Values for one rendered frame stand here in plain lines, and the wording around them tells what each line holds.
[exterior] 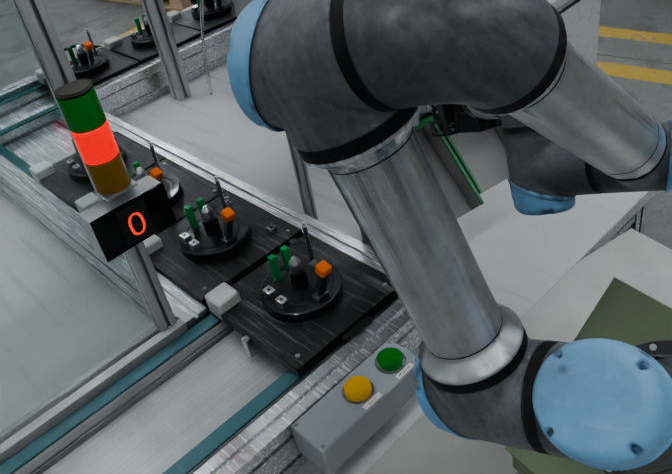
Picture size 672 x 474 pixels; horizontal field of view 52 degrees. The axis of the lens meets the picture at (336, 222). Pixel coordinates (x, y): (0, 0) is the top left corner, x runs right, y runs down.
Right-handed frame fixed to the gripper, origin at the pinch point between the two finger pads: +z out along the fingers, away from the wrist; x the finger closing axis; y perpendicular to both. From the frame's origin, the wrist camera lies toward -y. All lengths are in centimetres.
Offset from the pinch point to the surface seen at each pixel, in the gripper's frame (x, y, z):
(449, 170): 7.8, 16.2, 10.3
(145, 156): -39, 1, 70
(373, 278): -13.2, 29.1, 5.8
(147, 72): -27, -22, 122
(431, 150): 6.2, 12.0, 12.2
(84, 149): -51, -4, -3
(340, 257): -15.5, 25.7, 13.5
